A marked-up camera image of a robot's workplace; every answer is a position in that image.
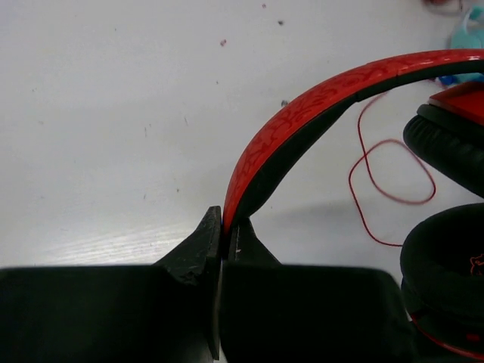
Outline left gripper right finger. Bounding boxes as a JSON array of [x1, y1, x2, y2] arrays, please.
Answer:
[[220, 219, 416, 362]]

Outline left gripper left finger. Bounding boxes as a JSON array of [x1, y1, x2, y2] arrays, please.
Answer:
[[1, 206, 221, 362]]

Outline red black headphones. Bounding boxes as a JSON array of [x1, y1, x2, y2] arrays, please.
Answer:
[[222, 49, 483, 361]]

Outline red headphone cable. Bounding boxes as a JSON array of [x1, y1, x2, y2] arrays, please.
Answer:
[[348, 92, 436, 249]]

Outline teal headphones in bag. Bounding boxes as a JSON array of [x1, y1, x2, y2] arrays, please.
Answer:
[[439, 5, 483, 86]]

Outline wrapped red headphones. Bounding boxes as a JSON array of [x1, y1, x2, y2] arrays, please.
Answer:
[[421, 0, 467, 17]]

